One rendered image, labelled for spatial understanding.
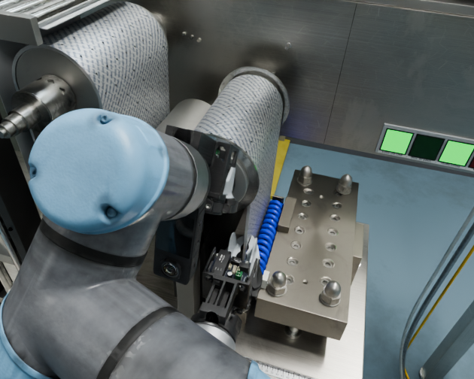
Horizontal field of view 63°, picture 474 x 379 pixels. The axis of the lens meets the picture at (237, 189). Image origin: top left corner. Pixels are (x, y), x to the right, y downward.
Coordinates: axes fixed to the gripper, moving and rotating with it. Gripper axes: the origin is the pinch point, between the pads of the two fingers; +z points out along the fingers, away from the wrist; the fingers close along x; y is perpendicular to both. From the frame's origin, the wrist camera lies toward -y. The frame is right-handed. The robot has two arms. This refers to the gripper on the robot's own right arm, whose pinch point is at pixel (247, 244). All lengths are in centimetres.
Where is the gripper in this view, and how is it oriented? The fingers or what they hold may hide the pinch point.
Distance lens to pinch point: 71.4
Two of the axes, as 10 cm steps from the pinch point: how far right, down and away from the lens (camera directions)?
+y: 0.5, -7.6, -6.5
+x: -9.6, -2.2, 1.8
